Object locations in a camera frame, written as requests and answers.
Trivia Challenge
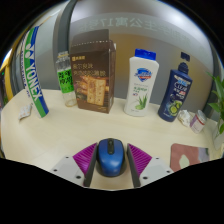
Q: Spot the dark blue pump bottle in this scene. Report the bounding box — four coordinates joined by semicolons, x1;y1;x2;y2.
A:
157;51;194;123

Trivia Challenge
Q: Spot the small white jar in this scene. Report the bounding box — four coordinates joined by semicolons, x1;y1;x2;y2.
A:
189;109;209;135

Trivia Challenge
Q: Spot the crumpled white tissue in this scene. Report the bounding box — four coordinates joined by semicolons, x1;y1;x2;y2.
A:
176;109;193;128

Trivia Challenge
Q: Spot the small white wrapped packet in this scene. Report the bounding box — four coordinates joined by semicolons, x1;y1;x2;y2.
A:
17;103;34;121

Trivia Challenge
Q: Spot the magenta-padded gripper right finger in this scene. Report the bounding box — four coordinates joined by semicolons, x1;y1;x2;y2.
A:
126;143;175;189

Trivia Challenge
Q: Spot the green potted plant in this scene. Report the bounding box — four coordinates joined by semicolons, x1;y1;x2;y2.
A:
206;71;224;151

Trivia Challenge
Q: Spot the clear bottle with green label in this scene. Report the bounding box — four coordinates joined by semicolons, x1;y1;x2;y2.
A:
55;50;79;108

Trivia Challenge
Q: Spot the multicoloured pastel mouse pad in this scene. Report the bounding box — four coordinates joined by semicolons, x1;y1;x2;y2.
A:
169;142;211;173

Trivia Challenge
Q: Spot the white bottle with blue cap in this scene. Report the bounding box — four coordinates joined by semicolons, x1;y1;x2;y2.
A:
123;48;160;118

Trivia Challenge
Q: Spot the white green blue shuttlecock tube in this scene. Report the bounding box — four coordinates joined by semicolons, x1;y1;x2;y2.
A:
20;25;50;119

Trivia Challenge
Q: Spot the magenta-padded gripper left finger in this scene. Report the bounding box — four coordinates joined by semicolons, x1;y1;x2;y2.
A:
50;142;99;188

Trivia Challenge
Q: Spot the blue and black computer mouse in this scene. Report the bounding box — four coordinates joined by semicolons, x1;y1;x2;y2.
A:
96;137;127;178

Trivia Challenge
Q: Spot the brown cracker box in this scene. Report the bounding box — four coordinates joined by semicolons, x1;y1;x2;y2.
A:
68;28;117;115

